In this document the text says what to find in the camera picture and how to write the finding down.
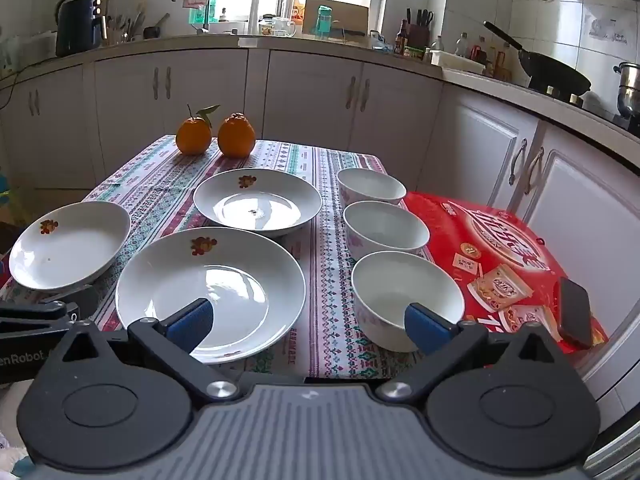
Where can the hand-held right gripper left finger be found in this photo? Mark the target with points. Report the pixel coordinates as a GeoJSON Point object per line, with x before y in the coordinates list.
{"type": "Point", "coordinates": [192, 317]}

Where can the utensil holder with utensils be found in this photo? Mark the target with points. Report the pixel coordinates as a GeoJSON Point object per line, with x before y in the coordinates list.
{"type": "Point", "coordinates": [120, 35]}

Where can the dark red bottle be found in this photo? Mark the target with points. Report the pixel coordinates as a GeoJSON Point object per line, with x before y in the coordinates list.
{"type": "Point", "coordinates": [478, 52]}

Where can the white cup stack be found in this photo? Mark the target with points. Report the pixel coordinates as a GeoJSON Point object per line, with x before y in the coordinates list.
{"type": "Point", "coordinates": [254, 17]}

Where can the white bowl with pink flowers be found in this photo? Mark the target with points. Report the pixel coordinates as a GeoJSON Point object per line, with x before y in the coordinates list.
{"type": "Point", "coordinates": [400, 285]}
{"type": "Point", "coordinates": [385, 230]}
{"type": "Point", "coordinates": [370, 185]}

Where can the knife block with knives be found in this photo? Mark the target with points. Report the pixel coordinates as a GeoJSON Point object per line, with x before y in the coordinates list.
{"type": "Point", "coordinates": [419, 35]}

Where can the clear plastic bottle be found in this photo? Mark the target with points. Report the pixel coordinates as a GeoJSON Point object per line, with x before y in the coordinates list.
{"type": "Point", "coordinates": [288, 5]}

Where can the clear glass bottle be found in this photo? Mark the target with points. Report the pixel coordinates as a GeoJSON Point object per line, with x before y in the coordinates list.
{"type": "Point", "coordinates": [439, 45]}
{"type": "Point", "coordinates": [462, 46]}

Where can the red printed package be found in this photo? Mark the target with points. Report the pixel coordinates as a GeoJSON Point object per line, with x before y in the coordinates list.
{"type": "Point", "coordinates": [500, 240]}

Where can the gas stove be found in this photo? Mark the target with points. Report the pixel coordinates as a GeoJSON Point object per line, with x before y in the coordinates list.
{"type": "Point", "coordinates": [600, 107]}

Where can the yellow oil bottle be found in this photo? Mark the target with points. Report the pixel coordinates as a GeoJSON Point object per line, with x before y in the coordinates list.
{"type": "Point", "coordinates": [502, 65]}

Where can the white plastic tray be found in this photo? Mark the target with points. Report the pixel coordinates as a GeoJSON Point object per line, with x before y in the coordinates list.
{"type": "Point", "coordinates": [455, 62]}

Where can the black smartphone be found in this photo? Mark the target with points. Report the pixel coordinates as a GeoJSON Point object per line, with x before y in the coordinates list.
{"type": "Point", "coordinates": [575, 312]}

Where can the blue packet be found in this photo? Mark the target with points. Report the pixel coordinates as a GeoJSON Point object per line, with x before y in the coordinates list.
{"type": "Point", "coordinates": [380, 40]}

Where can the steel pot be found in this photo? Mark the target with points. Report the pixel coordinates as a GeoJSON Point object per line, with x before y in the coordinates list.
{"type": "Point", "coordinates": [629, 90]}

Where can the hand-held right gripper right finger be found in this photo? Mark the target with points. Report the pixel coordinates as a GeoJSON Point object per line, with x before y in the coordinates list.
{"type": "Point", "coordinates": [425, 325]}

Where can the small black mortar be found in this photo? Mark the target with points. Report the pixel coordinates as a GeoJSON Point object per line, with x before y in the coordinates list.
{"type": "Point", "coordinates": [151, 32]}

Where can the kitchen countertop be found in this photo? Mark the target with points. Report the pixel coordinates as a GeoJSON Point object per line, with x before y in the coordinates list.
{"type": "Point", "coordinates": [250, 42]}

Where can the green and red can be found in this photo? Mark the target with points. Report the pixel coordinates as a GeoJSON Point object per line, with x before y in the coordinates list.
{"type": "Point", "coordinates": [414, 53]}

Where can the orange label bottle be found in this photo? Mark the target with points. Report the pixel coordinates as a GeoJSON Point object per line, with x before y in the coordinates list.
{"type": "Point", "coordinates": [298, 10]}

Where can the glass mug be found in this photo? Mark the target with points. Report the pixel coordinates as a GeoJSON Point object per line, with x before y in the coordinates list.
{"type": "Point", "coordinates": [282, 27]}

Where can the patterned tablecloth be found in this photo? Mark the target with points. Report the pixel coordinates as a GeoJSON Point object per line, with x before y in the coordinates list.
{"type": "Point", "coordinates": [325, 260]}

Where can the brown sauce bottle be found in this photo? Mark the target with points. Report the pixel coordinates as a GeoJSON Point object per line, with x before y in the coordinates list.
{"type": "Point", "coordinates": [400, 42]}

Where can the brown cardboard sheet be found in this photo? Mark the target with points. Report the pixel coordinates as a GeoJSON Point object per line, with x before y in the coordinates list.
{"type": "Point", "coordinates": [350, 15]}

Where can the white box appliance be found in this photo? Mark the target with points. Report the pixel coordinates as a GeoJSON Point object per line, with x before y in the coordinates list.
{"type": "Point", "coordinates": [37, 45]}

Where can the metal faucet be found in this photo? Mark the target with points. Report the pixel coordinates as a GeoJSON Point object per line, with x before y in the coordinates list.
{"type": "Point", "coordinates": [205, 22]}

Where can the orange with leafy stem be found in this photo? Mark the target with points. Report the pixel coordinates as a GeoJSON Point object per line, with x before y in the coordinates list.
{"type": "Point", "coordinates": [192, 135]}

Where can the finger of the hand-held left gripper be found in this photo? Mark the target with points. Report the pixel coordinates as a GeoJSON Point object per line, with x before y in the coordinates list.
{"type": "Point", "coordinates": [30, 310]}

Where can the white plate with fruit print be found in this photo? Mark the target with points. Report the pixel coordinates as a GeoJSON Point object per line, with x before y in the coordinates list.
{"type": "Point", "coordinates": [75, 250]}
{"type": "Point", "coordinates": [260, 195]}
{"type": "Point", "coordinates": [210, 270]}

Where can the black wok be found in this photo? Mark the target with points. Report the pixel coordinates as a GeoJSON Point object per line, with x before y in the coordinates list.
{"type": "Point", "coordinates": [555, 75]}

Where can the teal water bottle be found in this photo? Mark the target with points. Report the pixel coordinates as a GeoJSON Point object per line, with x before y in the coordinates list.
{"type": "Point", "coordinates": [323, 20]}

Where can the green dish soap bottle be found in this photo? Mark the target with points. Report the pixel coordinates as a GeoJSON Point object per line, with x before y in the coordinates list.
{"type": "Point", "coordinates": [197, 15]}

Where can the dark blue air fryer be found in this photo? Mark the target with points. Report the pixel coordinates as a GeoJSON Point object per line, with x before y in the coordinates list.
{"type": "Point", "coordinates": [77, 25]}

